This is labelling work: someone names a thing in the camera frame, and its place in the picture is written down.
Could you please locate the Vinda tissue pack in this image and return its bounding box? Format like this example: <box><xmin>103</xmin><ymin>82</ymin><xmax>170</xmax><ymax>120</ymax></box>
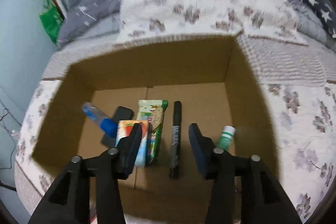
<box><xmin>116</xmin><ymin>120</ymin><xmax>151</xmax><ymax>168</ymax></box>

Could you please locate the black marker pen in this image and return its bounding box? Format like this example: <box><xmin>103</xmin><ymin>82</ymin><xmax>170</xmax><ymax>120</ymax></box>
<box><xmin>169</xmin><ymin>101</ymin><xmax>182</xmax><ymax>179</ymax></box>

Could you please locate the green white small tube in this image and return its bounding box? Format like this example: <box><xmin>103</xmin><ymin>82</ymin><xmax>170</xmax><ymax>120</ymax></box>
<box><xmin>217</xmin><ymin>126</ymin><xmax>236</xmax><ymax>151</ymax></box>

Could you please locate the blue glue tube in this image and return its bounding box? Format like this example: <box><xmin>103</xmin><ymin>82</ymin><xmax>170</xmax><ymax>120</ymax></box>
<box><xmin>82</xmin><ymin>102</ymin><xmax>118</xmax><ymax>138</ymax></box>

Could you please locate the black small case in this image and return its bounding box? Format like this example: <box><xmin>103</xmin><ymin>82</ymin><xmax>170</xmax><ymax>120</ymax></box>
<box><xmin>101</xmin><ymin>106</ymin><xmax>134</xmax><ymax>148</ymax></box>

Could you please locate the floral bed cover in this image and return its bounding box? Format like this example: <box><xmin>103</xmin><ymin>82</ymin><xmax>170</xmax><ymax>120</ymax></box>
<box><xmin>14</xmin><ymin>35</ymin><xmax>335</xmax><ymax>223</ymax></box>

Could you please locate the green snack bar wrapper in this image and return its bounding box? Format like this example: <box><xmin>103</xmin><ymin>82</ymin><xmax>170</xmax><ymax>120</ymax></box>
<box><xmin>137</xmin><ymin>100</ymin><xmax>168</xmax><ymax>166</ymax></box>

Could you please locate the brown cardboard box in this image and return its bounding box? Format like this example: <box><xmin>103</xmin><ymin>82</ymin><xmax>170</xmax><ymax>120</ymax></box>
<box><xmin>32</xmin><ymin>36</ymin><xmax>278</xmax><ymax>223</ymax></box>

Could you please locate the green shopping bag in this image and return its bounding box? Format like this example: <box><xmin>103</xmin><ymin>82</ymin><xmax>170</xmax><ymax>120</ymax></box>
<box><xmin>39</xmin><ymin>0</ymin><xmax>63</xmax><ymax>44</ymax></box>

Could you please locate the grey blue star duvet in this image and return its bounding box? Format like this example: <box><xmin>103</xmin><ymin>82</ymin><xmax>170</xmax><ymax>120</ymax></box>
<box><xmin>56</xmin><ymin>0</ymin><xmax>121</xmax><ymax>48</ymax></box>

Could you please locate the navy star pillow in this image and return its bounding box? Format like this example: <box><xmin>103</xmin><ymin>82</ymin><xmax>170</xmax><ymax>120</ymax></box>
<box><xmin>300</xmin><ymin>0</ymin><xmax>335</xmax><ymax>40</ymax></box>

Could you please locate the folded floral quilt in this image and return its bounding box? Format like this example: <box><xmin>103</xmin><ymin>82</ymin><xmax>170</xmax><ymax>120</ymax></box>
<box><xmin>117</xmin><ymin>0</ymin><xmax>307</xmax><ymax>46</ymax></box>

